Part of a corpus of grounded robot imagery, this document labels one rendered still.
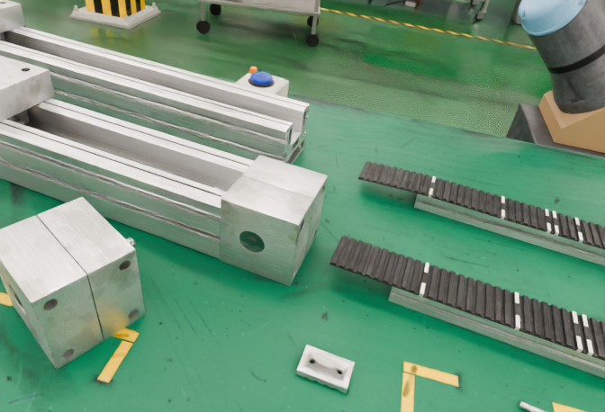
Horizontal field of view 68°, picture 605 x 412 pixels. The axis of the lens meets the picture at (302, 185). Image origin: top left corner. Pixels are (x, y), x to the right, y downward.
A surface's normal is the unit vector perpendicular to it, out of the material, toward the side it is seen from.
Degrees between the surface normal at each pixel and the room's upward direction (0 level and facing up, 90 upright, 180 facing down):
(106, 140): 90
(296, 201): 0
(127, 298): 90
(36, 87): 90
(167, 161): 90
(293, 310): 0
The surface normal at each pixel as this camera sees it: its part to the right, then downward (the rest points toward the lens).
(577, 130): -0.25, 0.55
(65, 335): 0.73, 0.47
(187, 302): 0.11, -0.80
